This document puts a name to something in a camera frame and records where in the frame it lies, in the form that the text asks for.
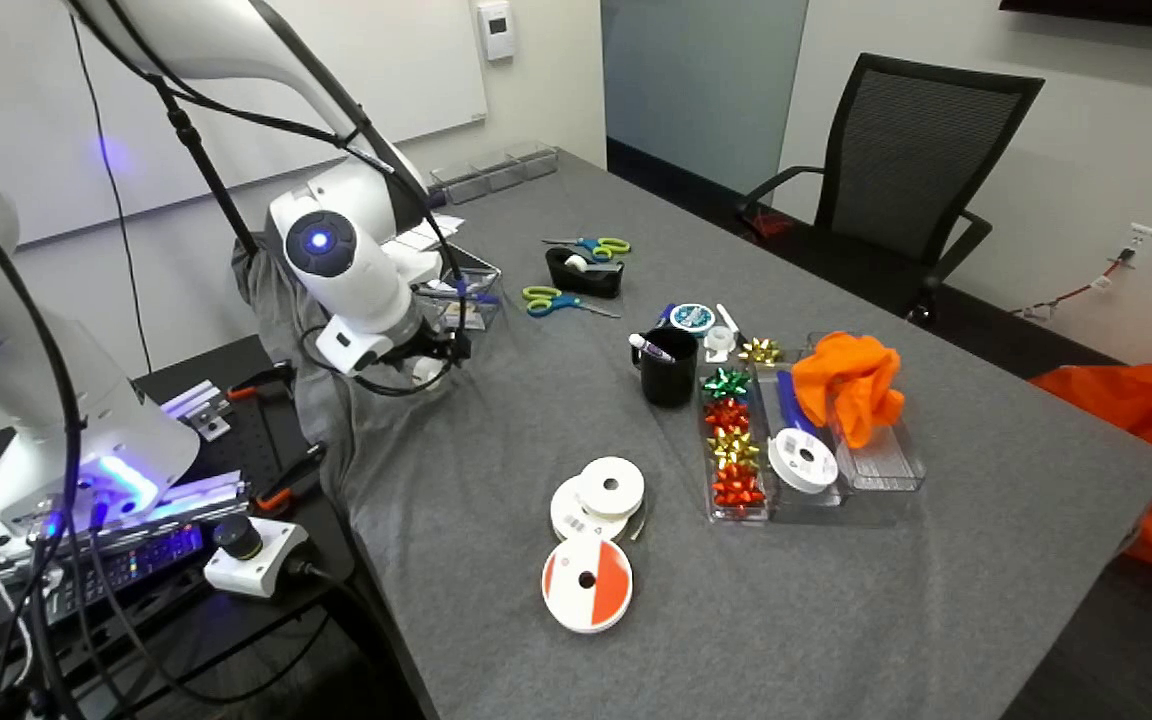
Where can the white wall outlet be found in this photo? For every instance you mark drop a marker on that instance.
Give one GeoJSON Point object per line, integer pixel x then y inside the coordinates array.
{"type": "Point", "coordinates": [1140, 241]}

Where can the white marker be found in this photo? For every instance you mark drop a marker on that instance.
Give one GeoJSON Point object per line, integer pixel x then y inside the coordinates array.
{"type": "Point", "coordinates": [644, 349]}

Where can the white wall thermostat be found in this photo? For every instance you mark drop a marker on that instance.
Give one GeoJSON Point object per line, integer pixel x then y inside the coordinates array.
{"type": "Point", "coordinates": [498, 27]}

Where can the silver metal bracket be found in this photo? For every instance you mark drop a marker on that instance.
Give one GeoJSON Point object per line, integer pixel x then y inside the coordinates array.
{"type": "Point", "coordinates": [196, 404]}

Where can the red white ribbon spool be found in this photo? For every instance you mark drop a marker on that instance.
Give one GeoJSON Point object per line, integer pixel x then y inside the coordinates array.
{"type": "Point", "coordinates": [584, 585]}

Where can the green gift bow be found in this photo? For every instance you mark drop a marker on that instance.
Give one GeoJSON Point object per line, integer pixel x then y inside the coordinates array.
{"type": "Point", "coordinates": [724, 381]}

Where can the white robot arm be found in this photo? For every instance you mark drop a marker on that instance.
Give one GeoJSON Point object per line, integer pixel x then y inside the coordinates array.
{"type": "Point", "coordinates": [360, 285]}

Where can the orange cloth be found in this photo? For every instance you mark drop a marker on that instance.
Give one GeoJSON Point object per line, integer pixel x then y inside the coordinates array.
{"type": "Point", "coordinates": [849, 386]}

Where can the black wall television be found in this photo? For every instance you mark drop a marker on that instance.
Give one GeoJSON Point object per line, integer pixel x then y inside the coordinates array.
{"type": "Point", "coordinates": [1109, 11]}

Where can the gold gift bow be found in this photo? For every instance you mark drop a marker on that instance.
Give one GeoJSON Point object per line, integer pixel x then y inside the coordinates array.
{"type": "Point", "coordinates": [761, 352]}
{"type": "Point", "coordinates": [738, 450]}

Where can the black mesh office chair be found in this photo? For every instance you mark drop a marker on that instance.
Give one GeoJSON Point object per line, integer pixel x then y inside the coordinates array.
{"type": "Point", "coordinates": [916, 144]}

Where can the black stand pole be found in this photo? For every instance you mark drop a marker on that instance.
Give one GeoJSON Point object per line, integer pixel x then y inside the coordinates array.
{"type": "Point", "coordinates": [200, 163]}

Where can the clear acrylic container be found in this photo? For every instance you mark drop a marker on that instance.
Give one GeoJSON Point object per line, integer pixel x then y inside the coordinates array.
{"type": "Point", "coordinates": [435, 377]}

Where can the black robot cart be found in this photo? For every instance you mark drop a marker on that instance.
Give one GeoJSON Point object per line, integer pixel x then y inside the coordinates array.
{"type": "Point", "coordinates": [200, 655]}

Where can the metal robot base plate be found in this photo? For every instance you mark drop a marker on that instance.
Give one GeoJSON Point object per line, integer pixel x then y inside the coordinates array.
{"type": "Point", "coordinates": [163, 515]}

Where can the whiteboard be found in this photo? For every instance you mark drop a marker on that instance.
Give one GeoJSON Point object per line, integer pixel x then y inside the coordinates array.
{"type": "Point", "coordinates": [450, 65]}

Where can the grey tablecloth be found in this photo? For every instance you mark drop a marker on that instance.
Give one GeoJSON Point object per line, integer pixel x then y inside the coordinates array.
{"type": "Point", "coordinates": [871, 603]}

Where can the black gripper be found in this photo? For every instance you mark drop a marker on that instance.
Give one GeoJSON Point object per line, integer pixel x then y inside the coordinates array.
{"type": "Point", "coordinates": [416, 338]}

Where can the colourful candy bag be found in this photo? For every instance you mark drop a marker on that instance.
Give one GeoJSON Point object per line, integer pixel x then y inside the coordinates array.
{"type": "Point", "coordinates": [883, 465]}

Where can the red gift bow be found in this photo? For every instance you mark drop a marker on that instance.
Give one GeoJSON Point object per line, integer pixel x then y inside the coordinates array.
{"type": "Point", "coordinates": [728, 416]}
{"type": "Point", "coordinates": [738, 489]}

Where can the green blue scissors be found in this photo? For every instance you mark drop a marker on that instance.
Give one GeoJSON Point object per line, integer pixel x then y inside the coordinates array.
{"type": "Point", "coordinates": [542, 297]}
{"type": "Point", "coordinates": [603, 248]}

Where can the black mug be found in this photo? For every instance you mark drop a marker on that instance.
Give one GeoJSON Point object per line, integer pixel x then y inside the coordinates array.
{"type": "Point", "coordinates": [671, 377]}

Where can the blue ribbon spool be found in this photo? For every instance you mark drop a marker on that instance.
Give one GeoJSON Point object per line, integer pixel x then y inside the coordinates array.
{"type": "Point", "coordinates": [688, 316]}

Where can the white emergency stop box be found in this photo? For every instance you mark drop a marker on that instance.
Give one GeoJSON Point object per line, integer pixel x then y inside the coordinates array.
{"type": "Point", "coordinates": [251, 561]}

